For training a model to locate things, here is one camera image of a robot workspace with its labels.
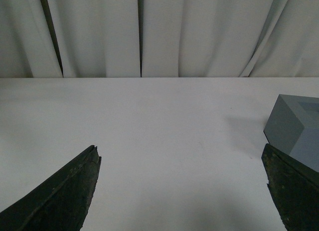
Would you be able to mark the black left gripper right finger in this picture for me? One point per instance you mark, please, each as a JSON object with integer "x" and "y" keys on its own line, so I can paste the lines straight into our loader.
{"x": 294, "y": 189}

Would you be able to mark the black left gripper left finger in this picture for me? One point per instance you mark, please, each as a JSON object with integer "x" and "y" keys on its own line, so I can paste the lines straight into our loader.
{"x": 61, "y": 202}

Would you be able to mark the gray cube base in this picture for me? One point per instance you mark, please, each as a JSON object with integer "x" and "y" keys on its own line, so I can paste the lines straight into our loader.
{"x": 293, "y": 128}

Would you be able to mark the white curtain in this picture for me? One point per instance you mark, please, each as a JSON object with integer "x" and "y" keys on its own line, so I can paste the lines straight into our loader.
{"x": 159, "y": 38}

